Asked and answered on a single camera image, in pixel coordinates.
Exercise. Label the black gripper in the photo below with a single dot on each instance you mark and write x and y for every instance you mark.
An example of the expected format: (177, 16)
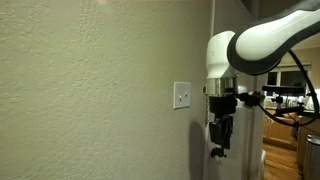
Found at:
(222, 105)

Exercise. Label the small white toggle switch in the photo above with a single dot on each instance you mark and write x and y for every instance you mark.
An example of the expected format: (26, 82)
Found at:
(180, 97)
(186, 95)

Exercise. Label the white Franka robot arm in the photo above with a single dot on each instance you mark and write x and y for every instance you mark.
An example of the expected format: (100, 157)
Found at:
(266, 40)

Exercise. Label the white door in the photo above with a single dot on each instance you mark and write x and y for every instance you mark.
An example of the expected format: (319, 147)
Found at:
(246, 143)

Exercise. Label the wooden kitchen cabinet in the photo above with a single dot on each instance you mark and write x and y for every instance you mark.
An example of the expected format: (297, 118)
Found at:
(278, 133)

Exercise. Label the dark hanging towel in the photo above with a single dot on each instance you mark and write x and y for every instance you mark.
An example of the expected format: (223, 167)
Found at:
(295, 131)

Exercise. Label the kitchen window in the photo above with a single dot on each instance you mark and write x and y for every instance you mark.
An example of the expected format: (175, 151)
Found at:
(293, 78)

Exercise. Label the grey trash can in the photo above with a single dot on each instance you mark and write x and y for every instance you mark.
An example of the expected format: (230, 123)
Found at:
(311, 156)

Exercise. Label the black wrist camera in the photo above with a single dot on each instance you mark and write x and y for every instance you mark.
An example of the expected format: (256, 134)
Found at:
(252, 99)

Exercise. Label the white light switch plate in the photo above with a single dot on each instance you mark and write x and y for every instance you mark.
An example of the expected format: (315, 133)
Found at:
(181, 95)

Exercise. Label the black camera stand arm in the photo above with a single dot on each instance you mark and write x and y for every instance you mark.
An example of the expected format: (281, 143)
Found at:
(286, 110)

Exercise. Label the black stereo camera bar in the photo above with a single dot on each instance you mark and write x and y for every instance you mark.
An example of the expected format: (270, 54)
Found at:
(283, 89)

